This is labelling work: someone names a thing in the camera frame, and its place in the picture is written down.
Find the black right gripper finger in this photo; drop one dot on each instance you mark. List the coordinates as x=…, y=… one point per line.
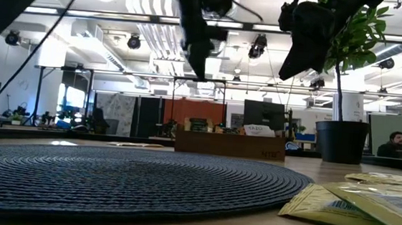
x=298, y=59
x=319, y=51

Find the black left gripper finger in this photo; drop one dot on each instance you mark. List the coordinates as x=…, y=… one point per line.
x=195, y=63
x=206, y=60

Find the white orange Tazo tea packet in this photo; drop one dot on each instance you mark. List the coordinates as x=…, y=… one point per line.
x=259, y=130

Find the round dark woven placemat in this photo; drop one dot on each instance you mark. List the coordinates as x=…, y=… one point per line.
x=127, y=182

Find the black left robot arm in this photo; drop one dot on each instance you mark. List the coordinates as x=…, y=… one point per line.
x=8, y=4

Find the wooden tea organizer box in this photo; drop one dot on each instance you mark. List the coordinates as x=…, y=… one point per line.
x=230, y=145

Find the black ceiling spot lamp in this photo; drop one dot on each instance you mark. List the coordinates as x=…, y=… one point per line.
x=258, y=48
x=134, y=42
x=317, y=82
x=13, y=37
x=386, y=63

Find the orange partition panel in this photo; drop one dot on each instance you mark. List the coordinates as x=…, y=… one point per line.
x=194, y=112

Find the white round pillar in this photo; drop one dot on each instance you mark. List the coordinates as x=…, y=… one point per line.
x=354, y=106

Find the black computer monitor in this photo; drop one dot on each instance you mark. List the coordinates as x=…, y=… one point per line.
x=263, y=114

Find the black partition panel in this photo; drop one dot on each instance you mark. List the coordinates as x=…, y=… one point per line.
x=150, y=117

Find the green plant in black pot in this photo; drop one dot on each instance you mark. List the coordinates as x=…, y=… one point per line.
x=340, y=141

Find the white patterned curtain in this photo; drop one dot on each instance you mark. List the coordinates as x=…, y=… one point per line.
x=114, y=114

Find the grey-green partition panel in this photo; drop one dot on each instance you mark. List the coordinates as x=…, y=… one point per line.
x=401, y=123

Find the person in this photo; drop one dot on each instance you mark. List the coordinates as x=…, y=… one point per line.
x=394, y=147

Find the black background robot rig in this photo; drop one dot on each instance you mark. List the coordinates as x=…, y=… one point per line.
x=67, y=116

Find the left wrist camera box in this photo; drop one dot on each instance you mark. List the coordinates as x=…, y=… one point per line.
x=215, y=0

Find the black aluminium table frame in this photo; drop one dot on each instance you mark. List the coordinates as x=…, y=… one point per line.
x=23, y=133

